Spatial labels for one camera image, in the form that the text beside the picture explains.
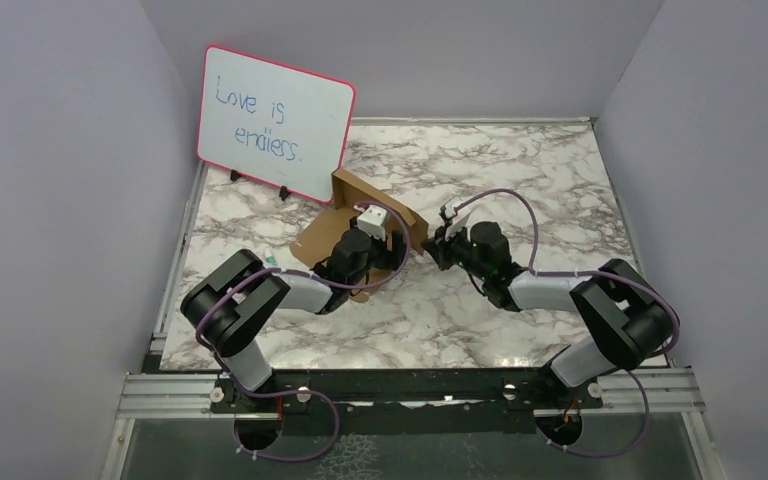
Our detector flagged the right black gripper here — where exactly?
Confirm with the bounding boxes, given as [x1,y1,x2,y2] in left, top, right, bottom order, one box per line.
[421,219,489,282]

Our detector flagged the brown cardboard box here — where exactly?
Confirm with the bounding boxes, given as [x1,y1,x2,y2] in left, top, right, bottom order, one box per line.
[290,168,429,302]

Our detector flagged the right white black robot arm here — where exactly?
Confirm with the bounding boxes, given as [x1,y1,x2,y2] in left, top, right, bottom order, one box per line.
[423,222,680,407]

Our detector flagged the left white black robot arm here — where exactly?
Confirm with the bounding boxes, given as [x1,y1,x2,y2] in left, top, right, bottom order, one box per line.
[179,227,410,411]

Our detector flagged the pink framed whiteboard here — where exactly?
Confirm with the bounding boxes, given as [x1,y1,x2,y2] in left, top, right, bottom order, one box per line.
[196,45,357,203]

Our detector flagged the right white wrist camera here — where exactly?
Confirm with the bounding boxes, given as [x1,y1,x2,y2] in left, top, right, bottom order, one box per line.
[440,198,471,241]

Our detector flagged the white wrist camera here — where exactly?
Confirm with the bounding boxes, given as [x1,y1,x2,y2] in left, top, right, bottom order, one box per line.
[356,205,390,241]
[440,198,471,241]

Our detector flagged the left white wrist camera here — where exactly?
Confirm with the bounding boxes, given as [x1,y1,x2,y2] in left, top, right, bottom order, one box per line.
[356,205,390,241]

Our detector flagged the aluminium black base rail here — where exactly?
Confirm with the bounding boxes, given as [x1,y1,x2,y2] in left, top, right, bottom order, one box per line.
[117,367,706,436]

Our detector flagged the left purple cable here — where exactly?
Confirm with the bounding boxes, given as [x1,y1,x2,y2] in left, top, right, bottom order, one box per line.
[195,200,413,463]

